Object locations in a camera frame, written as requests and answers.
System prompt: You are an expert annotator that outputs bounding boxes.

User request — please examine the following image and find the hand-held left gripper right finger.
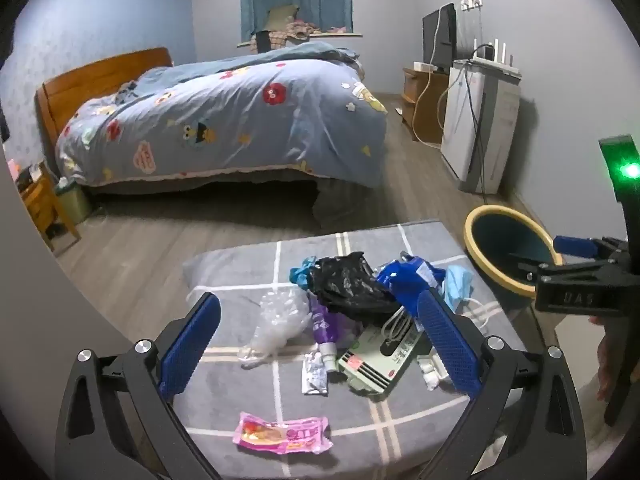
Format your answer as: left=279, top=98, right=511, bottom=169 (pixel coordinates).
left=416, top=289, right=588, bottom=480

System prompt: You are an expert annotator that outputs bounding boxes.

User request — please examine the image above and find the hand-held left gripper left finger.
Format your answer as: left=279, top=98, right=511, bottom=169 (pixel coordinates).
left=55, top=291, right=222, bottom=480

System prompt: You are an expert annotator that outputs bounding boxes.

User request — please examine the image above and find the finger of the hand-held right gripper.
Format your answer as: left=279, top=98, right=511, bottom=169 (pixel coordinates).
left=510, top=255, right=563, bottom=283
left=552, top=235, right=628, bottom=261

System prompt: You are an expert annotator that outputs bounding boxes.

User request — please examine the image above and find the teal bin with yellow rim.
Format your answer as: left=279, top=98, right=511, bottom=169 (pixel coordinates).
left=464, top=205, right=563, bottom=311

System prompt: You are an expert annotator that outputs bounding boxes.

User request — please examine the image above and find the blue face mask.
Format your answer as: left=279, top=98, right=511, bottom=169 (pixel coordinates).
left=442, top=265, right=476, bottom=313

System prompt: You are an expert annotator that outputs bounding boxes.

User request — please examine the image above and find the green and white box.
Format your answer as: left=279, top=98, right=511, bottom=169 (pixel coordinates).
left=337, top=322, right=426, bottom=401

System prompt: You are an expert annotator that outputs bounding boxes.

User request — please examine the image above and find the blue plastic bag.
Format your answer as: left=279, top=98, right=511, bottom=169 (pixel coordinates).
left=375, top=255, right=446, bottom=331

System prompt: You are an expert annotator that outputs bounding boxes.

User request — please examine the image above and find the crushed clear plastic bottle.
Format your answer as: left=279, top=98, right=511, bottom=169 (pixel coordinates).
left=237, top=290, right=316, bottom=368

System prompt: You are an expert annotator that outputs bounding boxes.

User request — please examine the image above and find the black plastic bag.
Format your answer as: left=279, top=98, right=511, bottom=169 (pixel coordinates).
left=310, top=252, right=401, bottom=321

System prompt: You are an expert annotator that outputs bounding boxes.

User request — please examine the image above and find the purple tube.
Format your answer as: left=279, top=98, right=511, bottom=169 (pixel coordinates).
left=307, top=292, right=343, bottom=373

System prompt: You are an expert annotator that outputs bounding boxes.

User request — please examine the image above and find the pink snack wrapper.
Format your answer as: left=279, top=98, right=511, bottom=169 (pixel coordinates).
left=233, top=412, right=333, bottom=456

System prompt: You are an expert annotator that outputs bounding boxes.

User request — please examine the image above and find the silver sachet wrapper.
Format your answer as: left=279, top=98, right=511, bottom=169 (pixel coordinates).
left=301, top=352, right=329, bottom=396

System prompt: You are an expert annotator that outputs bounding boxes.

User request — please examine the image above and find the person's right hand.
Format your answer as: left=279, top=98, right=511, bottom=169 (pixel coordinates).
left=590, top=314, right=621, bottom=403

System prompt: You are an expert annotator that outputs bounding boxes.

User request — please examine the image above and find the white air purifier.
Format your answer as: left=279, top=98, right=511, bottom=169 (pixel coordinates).
left=440, top=57, right=523, bottom=195

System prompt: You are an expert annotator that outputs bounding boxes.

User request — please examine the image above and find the green bin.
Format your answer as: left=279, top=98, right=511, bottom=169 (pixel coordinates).
left=54, top=177, right=93, bottom=223

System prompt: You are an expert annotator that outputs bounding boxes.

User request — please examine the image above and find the wooden cabinet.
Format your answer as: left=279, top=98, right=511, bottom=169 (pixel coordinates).
left=402, top=65, right=451, bottom=146

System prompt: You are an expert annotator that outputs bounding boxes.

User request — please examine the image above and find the wooden nightstand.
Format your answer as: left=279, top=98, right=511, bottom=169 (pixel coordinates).
left=17, top=162, right=81, bottom=256

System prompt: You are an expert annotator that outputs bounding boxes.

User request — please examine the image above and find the white router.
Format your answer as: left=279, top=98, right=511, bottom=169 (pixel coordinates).
left=472, top=37, right=516, bottom=68

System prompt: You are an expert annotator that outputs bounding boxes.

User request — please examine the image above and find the bed with cartoon duvet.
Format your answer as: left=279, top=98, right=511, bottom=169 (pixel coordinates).
left=55, top=42, right=388, bottom=188

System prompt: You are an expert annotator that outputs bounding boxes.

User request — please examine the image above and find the black monitor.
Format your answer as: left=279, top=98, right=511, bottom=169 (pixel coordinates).
left=422, top=2, right=458, bottom=71

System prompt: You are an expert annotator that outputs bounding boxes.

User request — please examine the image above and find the plaid cloth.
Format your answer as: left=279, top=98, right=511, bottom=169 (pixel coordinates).
left=255, top=20, right=321, bottom=51

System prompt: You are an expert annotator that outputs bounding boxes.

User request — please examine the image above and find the olive pillow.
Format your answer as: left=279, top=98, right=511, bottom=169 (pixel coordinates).
left=265, top=5, right=301, bottom=31

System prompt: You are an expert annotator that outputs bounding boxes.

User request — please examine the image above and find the black power cable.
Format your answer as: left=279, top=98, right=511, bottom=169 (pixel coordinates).
left=465, top=60, right=488, bottom=196

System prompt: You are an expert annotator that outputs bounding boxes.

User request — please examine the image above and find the white power cable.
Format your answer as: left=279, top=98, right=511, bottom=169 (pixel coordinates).
left=412, top=7, right=451, bottom=148

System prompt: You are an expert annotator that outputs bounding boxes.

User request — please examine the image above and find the wooden bed frame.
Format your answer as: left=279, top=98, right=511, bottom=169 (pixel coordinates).
left=35, top=47, right=173, bottom=171

